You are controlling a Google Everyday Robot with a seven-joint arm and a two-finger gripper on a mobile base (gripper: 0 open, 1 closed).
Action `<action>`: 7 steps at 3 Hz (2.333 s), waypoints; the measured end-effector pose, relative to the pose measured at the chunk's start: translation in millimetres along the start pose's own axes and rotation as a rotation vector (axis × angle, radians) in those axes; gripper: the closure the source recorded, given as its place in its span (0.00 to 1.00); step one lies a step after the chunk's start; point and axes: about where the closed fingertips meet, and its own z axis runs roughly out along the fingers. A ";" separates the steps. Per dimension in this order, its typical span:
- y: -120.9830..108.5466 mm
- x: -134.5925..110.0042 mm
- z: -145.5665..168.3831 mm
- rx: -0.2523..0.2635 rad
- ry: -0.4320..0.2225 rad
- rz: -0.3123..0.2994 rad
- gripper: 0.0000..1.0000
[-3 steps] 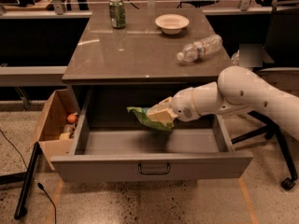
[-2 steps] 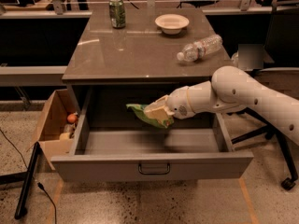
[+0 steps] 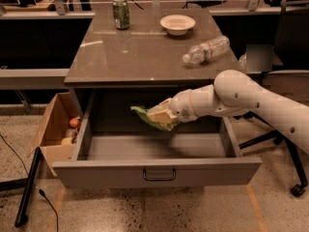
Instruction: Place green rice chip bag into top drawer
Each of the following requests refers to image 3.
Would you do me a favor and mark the black drawer handle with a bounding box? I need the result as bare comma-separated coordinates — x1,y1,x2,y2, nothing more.
143,169,176,182

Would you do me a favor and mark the clear plastic water bottle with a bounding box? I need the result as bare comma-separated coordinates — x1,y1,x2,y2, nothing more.
183,36,230,64

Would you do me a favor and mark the pale object in box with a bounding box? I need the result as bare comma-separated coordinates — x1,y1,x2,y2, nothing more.
61,129,78,145

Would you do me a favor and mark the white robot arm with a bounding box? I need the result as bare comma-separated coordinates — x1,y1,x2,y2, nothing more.
147,70,309,154

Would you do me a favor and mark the open grey top drawer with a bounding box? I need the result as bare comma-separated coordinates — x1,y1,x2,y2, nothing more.
53,90,262,189

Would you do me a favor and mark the green soda can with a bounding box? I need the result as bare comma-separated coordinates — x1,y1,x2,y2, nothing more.
113,0,130,30

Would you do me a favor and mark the black floor cable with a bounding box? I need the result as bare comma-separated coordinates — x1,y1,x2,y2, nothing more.
0,132,60,232

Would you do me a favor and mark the orange fruit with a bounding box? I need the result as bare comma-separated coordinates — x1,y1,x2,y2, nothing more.
69,118,80,129

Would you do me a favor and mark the green rice chip bag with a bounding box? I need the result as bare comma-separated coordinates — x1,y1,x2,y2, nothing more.
130,106,180,131

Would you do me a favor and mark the open cardboard box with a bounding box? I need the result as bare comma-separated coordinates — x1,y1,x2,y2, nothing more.
29,93,78,176

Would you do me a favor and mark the black flat bar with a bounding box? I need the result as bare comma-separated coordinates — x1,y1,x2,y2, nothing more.
14,147,42,228

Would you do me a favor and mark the white paper bowl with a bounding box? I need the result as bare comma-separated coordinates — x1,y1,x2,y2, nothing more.
160,14,195,36

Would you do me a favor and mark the black office chair base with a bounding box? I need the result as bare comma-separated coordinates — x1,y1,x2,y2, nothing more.
237,113,308,198

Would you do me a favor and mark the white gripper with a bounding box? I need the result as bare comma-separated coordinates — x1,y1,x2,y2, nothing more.
147,89,198,124

